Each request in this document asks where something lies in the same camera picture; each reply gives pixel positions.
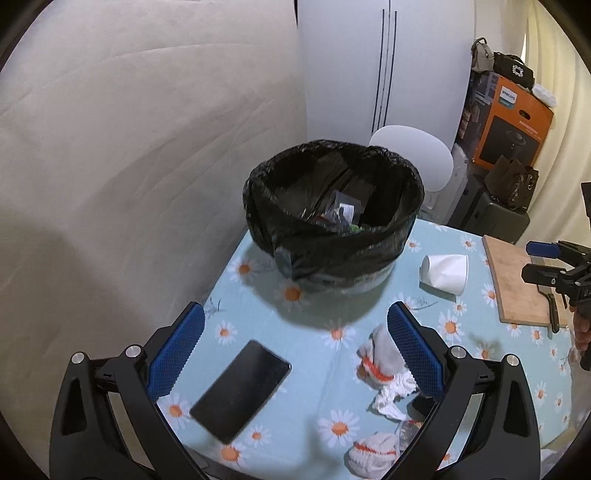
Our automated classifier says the white tissue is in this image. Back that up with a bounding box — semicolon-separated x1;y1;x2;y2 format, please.
370;368;419;422

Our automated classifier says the white orange knit glove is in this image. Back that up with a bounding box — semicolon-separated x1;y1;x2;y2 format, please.
356;324;406;385

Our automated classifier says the trash bin with black bag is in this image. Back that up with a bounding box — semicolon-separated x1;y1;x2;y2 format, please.
242;140;425;294

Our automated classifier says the person's right hand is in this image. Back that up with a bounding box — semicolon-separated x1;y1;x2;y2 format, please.
570;306;591;352

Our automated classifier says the wooden cutting board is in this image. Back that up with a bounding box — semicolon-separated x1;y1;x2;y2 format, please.
483;235;550;327

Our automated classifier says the dark storage box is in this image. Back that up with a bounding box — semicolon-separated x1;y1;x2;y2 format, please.
447;175;530;244

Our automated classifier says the brown handbag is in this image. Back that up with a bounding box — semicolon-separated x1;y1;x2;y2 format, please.
484;156;539;211

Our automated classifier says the white paper cup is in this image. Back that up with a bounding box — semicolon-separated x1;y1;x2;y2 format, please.
420;254;469;296

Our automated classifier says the white chair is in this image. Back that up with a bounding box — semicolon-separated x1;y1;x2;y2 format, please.
370;125;454;210

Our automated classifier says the orange Philips cardboard box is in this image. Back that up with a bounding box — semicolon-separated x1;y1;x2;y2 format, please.
456;72;554;170

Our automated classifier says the black smartphone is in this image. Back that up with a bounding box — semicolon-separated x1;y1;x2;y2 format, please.
189;340;291;444

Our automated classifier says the daisy pattern blue tablecloth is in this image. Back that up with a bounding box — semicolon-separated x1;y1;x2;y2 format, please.
157;220;590;479

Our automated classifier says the white cabinet door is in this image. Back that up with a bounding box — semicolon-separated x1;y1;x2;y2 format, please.
297;0;475;146

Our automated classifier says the cleaver with black handle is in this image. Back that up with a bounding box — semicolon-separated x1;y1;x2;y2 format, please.
538;285;560;333

